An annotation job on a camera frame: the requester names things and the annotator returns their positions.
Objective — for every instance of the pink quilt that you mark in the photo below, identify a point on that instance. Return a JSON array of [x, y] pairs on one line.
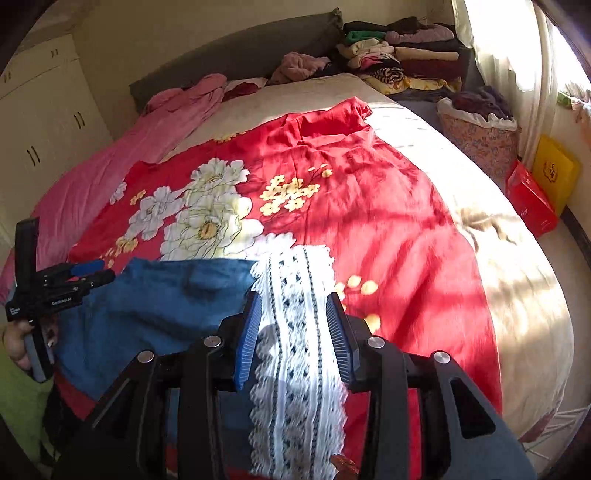
[[92, 175]]

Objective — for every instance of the cream bedspread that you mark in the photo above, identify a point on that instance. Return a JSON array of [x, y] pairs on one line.
[[508, 277]]

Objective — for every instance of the cream wardrobe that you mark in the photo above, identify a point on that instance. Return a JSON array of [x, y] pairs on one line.
[[46, 101]]

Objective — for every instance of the stack of folded clothes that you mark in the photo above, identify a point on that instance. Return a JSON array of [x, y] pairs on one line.
[[401, 60]]

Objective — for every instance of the red floral blanket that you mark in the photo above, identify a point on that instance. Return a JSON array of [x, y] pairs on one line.
[[369, 207]]

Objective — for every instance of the blue denim pants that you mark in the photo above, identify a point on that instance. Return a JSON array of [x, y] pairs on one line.
[[147, 314]]

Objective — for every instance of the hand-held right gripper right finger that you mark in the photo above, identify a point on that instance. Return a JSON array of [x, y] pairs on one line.
[[342, 344]]

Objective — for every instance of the pink fluffy cloth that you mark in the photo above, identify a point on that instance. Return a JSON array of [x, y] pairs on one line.
[[298, 67]]

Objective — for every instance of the floral cloth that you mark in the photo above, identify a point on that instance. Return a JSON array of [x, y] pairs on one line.
[[579, 104]]

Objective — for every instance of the window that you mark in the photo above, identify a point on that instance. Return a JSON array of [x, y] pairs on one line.
[[570, 60]]

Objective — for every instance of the white curtain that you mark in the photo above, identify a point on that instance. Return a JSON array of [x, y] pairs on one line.
[[498, 46]]

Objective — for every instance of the red box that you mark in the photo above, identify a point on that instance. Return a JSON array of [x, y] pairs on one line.
[[528, 198]]

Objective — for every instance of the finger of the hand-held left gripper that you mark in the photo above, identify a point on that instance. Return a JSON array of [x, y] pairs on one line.
[[87, 267], [99, 278]]

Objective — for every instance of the floral fabric laundry basket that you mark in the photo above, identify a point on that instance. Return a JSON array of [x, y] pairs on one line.
[[480, 143]]

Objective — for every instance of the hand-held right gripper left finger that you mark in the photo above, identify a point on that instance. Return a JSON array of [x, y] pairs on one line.
[[247, 344]]

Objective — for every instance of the grey padded headboard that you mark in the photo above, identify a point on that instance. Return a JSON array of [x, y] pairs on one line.
[[231, 50]]

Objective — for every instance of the purple clothes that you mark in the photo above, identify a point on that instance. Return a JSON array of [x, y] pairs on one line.
[[485, 104]]

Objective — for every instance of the dark bedside cabinet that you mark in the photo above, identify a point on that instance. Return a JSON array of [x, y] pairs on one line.
[[468, 69]]

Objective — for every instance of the person's green garment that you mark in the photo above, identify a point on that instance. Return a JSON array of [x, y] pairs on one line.
[[21, 406]]

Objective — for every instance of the dark red pillow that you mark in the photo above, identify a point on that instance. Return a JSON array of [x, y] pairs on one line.
[[244, 88]]

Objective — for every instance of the yellow box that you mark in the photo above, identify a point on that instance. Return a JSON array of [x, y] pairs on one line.
[[554, 170]]

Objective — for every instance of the person's left hand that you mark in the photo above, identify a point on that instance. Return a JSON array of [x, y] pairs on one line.
[[16, 344]]

